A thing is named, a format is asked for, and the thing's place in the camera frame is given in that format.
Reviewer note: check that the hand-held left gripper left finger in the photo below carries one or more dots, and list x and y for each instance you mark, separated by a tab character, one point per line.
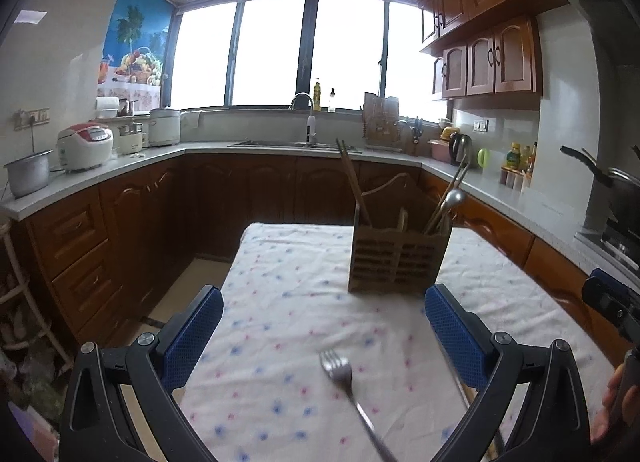
192	337

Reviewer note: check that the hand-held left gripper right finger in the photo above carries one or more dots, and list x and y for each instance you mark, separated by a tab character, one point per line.
455	337

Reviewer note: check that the wooden utensil holder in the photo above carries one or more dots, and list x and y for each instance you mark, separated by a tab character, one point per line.
390	262

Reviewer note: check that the metal fork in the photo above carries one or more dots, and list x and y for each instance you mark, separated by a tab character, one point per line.
340	372

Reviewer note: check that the metal spoon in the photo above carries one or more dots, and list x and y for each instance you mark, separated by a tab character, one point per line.
457	197

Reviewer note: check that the person's right hand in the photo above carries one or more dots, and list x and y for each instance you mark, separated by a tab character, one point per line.
610	394

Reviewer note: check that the gas stove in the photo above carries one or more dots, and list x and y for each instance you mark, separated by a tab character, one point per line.
620	242

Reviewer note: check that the white dotted tablecloth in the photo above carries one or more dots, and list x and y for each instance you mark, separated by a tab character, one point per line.
290	317

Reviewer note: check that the black wok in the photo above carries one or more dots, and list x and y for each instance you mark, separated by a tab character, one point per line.
620	192

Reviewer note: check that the wooden base cabinets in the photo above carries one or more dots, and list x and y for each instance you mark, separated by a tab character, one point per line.
150	222

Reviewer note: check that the orange sauce bottle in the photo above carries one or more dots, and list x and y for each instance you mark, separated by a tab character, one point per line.
526	159

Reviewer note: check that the yellow cooking oil bottle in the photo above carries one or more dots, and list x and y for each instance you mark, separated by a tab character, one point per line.
512	159

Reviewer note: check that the green plastic cup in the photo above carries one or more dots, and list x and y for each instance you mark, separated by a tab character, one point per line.
482	158

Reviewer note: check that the pink plastic box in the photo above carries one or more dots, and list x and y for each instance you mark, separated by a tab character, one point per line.
439	151

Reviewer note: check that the steel electric kettle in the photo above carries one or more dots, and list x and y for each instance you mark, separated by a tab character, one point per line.
460	149

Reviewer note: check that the grey kitchen countertop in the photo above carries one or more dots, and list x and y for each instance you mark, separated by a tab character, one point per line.
125	162

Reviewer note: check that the yellow container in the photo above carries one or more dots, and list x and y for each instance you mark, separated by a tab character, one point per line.
450	133

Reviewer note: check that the steel sink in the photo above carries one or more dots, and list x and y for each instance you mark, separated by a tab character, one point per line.
260	143

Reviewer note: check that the small white stew cooker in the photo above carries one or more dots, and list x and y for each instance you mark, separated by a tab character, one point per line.
132	138

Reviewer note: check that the large white rice cooker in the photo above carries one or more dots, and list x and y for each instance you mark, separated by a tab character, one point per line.
165	127

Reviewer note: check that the red and white rice cooker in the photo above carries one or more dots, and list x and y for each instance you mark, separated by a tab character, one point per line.
82	147

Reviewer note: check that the metal cooking pot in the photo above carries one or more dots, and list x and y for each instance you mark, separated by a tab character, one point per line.
27	174

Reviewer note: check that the metal mug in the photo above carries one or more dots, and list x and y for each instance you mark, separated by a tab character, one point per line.
128	107

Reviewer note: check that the chrome faucet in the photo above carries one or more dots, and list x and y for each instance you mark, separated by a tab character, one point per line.
311	127

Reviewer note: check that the white plastic container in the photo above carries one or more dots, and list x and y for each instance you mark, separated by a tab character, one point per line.
107	108

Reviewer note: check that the clear pump bottle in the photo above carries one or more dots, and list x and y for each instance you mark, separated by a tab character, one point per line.
332	103

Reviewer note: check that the yellow dish soap bottle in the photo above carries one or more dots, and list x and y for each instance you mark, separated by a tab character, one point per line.
317	97

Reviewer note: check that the kitchen window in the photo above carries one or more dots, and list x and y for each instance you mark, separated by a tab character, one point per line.
270	52

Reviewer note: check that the white wall power outlet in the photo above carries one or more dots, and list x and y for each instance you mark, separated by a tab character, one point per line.
480	126

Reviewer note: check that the wall outlet strip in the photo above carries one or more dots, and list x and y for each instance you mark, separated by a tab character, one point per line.
32	118

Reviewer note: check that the tropical fruit wall poster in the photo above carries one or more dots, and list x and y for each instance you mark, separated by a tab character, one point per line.
135	32

